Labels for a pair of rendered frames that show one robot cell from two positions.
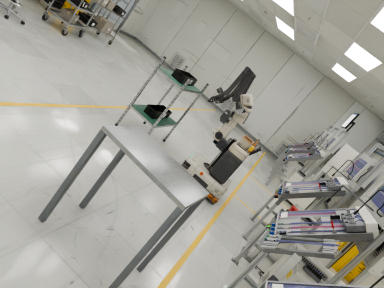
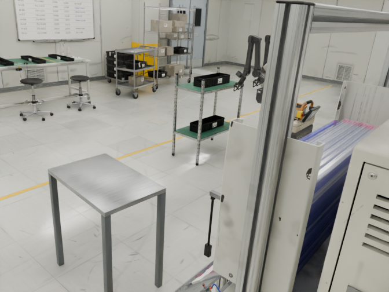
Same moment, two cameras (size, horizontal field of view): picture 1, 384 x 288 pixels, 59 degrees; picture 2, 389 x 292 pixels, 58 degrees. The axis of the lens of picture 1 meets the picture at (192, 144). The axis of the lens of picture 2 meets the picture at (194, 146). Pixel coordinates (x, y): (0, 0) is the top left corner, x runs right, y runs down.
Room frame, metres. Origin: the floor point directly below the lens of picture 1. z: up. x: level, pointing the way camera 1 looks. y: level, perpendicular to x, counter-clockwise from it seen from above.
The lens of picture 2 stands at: (0.52, -1.38, 1.89)
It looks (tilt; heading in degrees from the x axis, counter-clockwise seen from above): 22 degrees down; 28
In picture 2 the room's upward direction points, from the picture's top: 4 degrees clockwise
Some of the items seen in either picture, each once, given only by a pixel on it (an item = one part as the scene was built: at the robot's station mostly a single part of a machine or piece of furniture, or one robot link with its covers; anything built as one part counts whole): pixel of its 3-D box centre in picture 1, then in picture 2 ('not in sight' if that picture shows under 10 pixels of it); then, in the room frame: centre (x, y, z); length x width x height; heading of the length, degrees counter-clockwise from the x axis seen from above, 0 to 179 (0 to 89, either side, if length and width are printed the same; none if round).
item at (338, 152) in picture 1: (318, 168); not in sight; (7.44, -2.45, 0.95); 1.36 x 0.82 x 1.90; 80
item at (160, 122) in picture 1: (164, 103); (208, 113); (4.58, 0.65, 0.55); 0.91 x 0.46 x 1.10; 170
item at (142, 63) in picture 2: (78, 1); (135, 65); (6.48, 3.41, 0.63); 0.40 x 0.30 x 0.14; 4
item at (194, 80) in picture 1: (184, 78); (212, 80); (4.59, 0.63, 1.01); 0.57 x 0.17 x 0.11; 172
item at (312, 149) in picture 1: (314, 159); not in sight; (8.86, -2.69, 0.95); 1.37 x 0.82 x 1.90; 80
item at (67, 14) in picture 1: (70, 16); (136, 80); (6.50, 3.41, 0.30); 0.30 x 0.23 x 0.18; 8
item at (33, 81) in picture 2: not in sight; (35, 99); (4.08, 3.54, 0.31); 0.52 x 0.49 x 0.62; 170
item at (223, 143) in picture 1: (219, 140); not in sight; (4.41, -0.25, 0.68); 0.28 x 0.27 x 0.25; 172
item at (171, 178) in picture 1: (124, 205); (106, 229); (2.04, 0.09, 0.40); 0.70 x 0.45 x 0.80; 76
